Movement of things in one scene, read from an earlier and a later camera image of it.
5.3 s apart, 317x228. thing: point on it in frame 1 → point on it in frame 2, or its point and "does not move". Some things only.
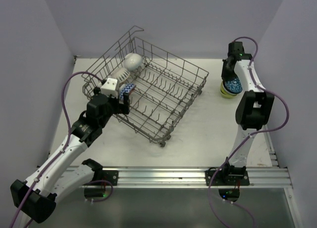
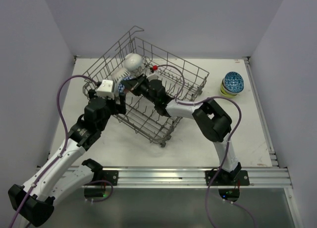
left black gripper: [122, 108] does not move
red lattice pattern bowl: [234, 85] does not move
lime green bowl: [224, 91] does not move
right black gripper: [225, 75] → [134, 88]
